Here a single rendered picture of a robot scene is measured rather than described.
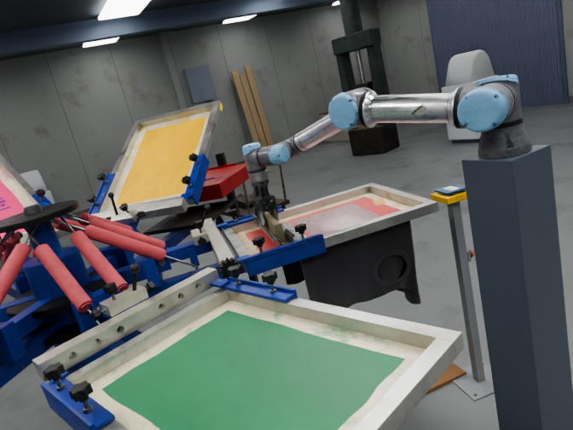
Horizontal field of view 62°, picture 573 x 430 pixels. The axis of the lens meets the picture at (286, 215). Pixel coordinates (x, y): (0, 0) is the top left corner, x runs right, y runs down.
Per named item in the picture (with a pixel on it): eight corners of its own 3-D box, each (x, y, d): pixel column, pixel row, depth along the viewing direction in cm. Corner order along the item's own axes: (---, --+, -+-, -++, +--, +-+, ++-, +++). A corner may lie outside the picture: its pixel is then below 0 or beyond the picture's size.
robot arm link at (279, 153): (292, 139, 184) (271, 142, 191) (275, 146, 176) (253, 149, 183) (298, 159, 186) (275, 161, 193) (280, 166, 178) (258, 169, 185)
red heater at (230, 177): (197, 187, 348) (193, 171, 345) (255, 176, 334) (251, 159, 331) (156, 212, 292) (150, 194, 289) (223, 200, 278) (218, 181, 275)
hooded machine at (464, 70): (475, 144, 748) (463, 54, 713) (445, 144, 803) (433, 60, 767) (507, 132, 778) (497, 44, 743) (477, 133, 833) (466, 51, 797)
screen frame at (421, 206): (373, 189, 240) (372, 182, 239) (439, 211, 185) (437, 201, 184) (223, 235, 224) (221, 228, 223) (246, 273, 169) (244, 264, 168)
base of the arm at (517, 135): (543, 145, 143) (540, 113, 140) (510, 159, 136) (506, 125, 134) (499, 146, 156) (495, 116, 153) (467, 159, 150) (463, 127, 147)
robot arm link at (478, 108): (517, 80, 132) (344, 88, 164) (504, 88, 121) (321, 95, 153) (514, 124, 136) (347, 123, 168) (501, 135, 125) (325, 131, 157)
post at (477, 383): (483, 361, 242) (458, 181, 217) (515, 384, 221) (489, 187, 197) (446, 376, 237) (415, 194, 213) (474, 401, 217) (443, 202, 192)
